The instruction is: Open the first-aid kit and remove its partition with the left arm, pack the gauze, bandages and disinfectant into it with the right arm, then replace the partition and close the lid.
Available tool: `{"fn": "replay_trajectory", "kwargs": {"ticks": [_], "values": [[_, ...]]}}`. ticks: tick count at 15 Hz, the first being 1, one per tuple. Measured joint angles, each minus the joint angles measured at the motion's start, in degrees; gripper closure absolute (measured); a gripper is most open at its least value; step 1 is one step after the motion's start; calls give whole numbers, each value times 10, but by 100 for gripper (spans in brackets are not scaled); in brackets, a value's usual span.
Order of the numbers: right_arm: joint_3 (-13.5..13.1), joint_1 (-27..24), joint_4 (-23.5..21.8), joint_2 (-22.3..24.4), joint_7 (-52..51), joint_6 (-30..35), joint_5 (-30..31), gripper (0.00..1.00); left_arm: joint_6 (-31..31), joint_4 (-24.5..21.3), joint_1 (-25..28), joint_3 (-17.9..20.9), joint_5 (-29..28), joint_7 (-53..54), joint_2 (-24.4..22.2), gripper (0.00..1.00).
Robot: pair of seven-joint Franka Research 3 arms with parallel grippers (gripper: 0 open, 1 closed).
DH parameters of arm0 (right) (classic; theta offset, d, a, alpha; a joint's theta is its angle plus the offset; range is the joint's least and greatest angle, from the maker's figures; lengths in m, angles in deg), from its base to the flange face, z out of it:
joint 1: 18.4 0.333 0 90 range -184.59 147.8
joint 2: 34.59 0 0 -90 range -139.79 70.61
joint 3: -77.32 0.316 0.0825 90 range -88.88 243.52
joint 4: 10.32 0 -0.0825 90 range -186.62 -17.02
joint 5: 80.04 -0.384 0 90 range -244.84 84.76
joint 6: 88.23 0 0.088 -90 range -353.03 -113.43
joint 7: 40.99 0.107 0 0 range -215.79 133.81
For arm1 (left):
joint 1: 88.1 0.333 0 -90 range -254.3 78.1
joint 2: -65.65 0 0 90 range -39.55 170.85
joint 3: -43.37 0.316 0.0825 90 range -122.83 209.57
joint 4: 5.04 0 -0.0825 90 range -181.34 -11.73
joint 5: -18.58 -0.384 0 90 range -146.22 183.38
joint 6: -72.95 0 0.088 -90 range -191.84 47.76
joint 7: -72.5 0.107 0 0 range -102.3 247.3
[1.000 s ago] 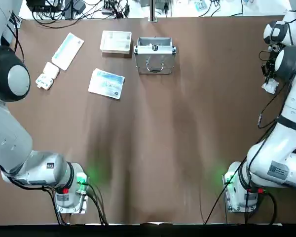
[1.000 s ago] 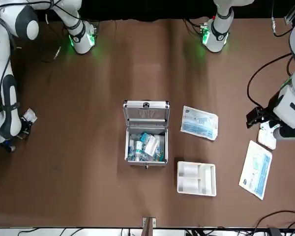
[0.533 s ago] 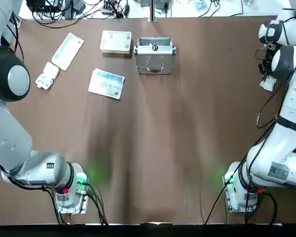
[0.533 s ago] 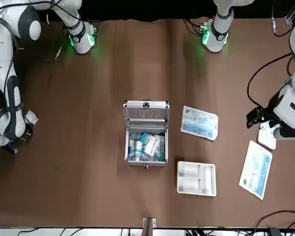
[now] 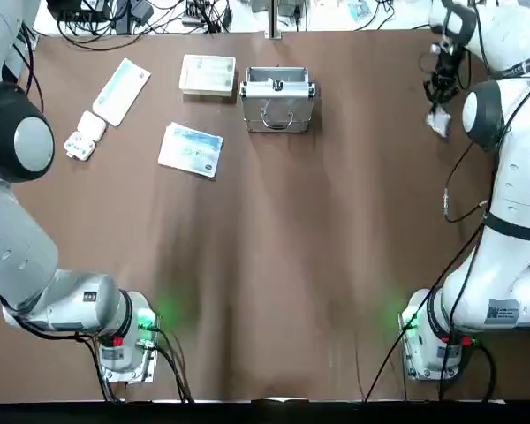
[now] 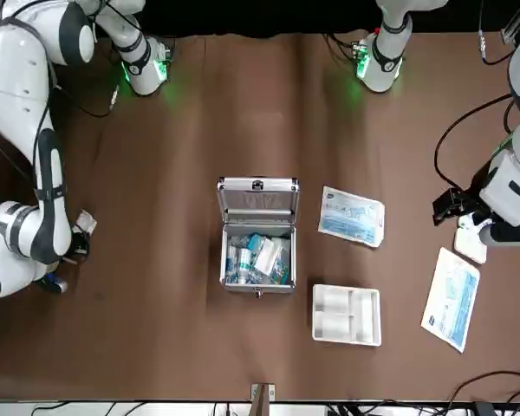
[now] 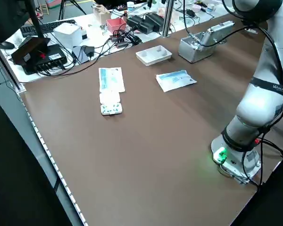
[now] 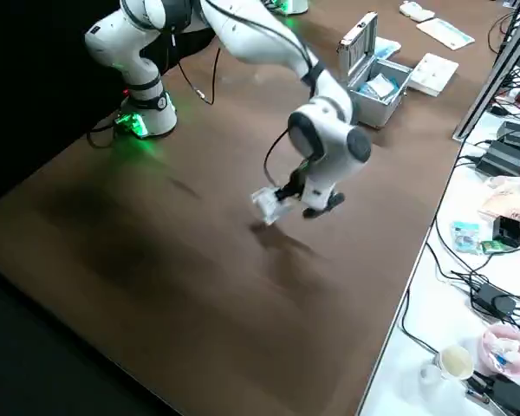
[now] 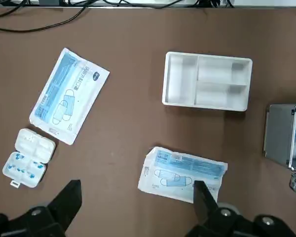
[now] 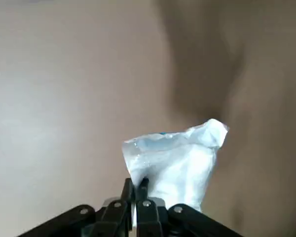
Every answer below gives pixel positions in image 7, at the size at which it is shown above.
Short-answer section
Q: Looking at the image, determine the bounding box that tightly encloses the white partition tray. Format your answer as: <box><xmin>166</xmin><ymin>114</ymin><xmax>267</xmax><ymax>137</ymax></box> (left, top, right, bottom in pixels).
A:
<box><xmin>135</xmin><ymin>45</ymin><xmax>173</xmax><ymax>66</ymax></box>

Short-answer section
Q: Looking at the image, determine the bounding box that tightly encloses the black network switch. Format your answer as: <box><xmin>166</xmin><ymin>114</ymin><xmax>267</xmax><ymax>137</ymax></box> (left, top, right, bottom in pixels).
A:
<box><xmin>21</xmin><ymin>44</ymin><xmax>68</xmax><ymax>75</ymax></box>

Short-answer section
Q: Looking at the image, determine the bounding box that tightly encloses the black monitor stand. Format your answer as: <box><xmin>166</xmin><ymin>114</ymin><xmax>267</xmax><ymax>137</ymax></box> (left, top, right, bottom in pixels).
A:
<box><xmin>11</xmin><ymin>0</ymin><xmax>51</xmax><ymax>66</ymax></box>

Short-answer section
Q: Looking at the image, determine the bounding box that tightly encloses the aluminium frame profile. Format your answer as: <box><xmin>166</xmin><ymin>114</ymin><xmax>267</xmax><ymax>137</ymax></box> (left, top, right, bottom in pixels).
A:
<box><xmin>0</xmin><ymin>37</ymin><xmax>26</xmax><ymax>92</ymax></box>

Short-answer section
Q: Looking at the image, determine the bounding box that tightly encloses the black keyboard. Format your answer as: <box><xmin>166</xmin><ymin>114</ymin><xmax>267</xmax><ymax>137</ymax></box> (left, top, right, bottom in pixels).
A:
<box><xmin>20</xmin><ymin>19</ymin><xmax>76</xmax><ymax>38</ymax></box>

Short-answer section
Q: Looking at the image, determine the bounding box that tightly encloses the cardboard box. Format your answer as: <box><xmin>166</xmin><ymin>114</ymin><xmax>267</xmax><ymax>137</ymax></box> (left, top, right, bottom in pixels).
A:
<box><xmin>92</xmin><ymin>6</ymin><xmax>111</xmax><ymax>24</ymax></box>

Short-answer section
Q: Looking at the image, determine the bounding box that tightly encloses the blue white mask packet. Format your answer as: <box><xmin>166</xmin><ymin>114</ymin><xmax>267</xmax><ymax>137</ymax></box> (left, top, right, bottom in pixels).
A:
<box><xmin>155</xmin><ymin>70</ymin><xmax>198</xmax><ymax>93</ymax></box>
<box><xmin>98</xmin><ymin>67</ymin><xmax>125</xmax><ymax>93</ymax></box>

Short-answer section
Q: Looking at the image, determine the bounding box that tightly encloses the silver aluminium first-aid case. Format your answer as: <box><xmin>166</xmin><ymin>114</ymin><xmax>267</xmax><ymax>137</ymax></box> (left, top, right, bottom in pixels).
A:
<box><xmin>178</xmin><ymin>20</ymin><xmax>235</xmax><ymax>64</ymax></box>

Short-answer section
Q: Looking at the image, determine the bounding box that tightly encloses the grey power adapter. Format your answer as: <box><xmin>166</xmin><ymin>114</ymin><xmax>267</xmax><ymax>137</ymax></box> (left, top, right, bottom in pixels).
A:
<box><xmin>72</xmin><ymin>46</ymin><xmax>95</xmax><ymax>64</ymax></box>

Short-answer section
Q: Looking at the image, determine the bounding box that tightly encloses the black monitor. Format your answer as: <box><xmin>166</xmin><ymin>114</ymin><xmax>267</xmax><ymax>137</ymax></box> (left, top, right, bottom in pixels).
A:
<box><xmin>0</xmin><ymin>0</ymin><xmax>31</xmax><ymax>43</ymax></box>

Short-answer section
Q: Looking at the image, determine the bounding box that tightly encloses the black tripod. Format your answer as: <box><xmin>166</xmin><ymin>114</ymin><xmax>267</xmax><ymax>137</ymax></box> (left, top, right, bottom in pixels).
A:
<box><xmin>58</xmin><ymin>0</ymin><xmax>87</xmax><ymax>21</ymax></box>

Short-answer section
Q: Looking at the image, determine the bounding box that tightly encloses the black usb hub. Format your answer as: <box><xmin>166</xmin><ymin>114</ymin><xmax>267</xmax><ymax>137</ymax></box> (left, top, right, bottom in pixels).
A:
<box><xmin>109</xmin><ymin>30</ymin><xmax>142</xmax><ymax>49</ymax></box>

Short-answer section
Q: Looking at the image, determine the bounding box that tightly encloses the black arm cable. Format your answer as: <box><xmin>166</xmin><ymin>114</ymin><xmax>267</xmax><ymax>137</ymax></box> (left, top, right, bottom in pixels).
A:
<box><xmin>183</xmin><ymin>0</ymin><xmax>283</xmax><ymax>187</ymax></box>

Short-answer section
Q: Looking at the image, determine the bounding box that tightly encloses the white box printer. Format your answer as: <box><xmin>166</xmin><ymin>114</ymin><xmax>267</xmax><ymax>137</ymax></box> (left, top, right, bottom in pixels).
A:
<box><xmin>53</xmin><ymin>23</ymin><xmax>88</xmax><ymax>47</ymax></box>

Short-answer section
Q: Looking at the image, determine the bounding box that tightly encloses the black power adapter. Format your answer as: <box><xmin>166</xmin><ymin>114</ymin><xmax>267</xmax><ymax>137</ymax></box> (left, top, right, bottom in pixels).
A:
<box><xmin>127</xmin><ymin>13</ymin><xmax>165</xmax><ymax>33</ymax></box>

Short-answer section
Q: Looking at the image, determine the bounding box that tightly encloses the aluminium post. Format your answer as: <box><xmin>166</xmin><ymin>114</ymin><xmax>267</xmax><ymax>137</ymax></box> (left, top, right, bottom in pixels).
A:
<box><xmin>162</xmin><ymin>0</ymin><xmax>175</xmax><ymax>38</ymax></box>

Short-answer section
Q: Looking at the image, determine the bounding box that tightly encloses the red plastic bin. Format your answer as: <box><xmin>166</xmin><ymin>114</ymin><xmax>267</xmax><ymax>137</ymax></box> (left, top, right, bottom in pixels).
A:
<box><xmin>105</xmin><ymin>18</ymin><xmax>128</xmax><ymax>33</ymax></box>

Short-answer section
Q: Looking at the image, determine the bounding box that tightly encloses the wooden stool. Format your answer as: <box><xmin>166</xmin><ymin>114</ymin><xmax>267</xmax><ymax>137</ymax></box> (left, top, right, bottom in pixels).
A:
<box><xmin>39</xmin><ymin>0</ymin><xmax>50</xmax><ymax>15</ymax></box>

